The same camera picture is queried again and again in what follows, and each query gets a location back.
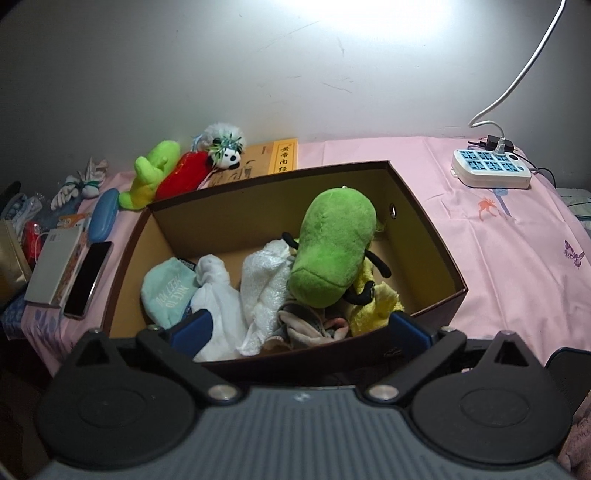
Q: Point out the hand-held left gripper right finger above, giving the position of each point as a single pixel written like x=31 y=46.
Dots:
x=408 y=332

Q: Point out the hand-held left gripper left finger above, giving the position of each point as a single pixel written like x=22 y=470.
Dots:
x=194 y=330

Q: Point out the white sock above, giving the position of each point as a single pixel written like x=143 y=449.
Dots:
x=221 y=304

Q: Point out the yellow cloth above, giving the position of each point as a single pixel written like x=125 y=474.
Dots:
x=374 y=314

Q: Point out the white fuzzy cloth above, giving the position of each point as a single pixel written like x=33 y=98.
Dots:
x=263 y=286

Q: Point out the grey and pink sock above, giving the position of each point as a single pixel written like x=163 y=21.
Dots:
x=300 y=323

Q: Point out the brown cardboard box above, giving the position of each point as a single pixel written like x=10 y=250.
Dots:
x=258 y=207

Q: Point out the mint green sock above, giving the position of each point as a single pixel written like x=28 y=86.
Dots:
x=168 y=290

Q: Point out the black smartphone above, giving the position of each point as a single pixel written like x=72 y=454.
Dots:
x=87 y=281

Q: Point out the pink printed sheet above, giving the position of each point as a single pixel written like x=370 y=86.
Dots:
x=508 y=258

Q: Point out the blue glasses case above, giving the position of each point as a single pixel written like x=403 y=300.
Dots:
x=104 y=214

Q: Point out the lime green plush toy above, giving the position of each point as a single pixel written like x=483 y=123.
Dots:
x=147 y=180

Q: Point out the grey notebook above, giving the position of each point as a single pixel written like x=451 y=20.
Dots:
x=51 y=265

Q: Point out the red plush toy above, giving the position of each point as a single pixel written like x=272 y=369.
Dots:
x=184 y=173

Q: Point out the orange book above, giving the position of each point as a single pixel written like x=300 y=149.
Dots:
x=73 y=220

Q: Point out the small panda plush toy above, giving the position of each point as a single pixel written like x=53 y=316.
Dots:
x=228 y=157

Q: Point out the white power strip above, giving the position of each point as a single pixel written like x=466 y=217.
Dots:
x=489 y=168

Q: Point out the red pouch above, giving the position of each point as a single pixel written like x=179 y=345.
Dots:
x=32 y=240

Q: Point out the yellow book box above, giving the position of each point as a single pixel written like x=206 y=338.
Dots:
x=281 y=157

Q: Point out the gold paper bag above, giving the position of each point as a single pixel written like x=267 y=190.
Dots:
x=11 y=263

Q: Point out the white fluffy plush toy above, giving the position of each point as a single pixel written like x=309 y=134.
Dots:
x=219 y=131

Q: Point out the black charger plug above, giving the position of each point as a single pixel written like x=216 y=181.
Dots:
x=496 y=144

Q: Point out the blue and white packet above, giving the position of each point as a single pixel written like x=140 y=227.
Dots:
x=21 y=207

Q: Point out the striped cloth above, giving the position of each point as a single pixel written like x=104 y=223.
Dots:
x=577 y=203

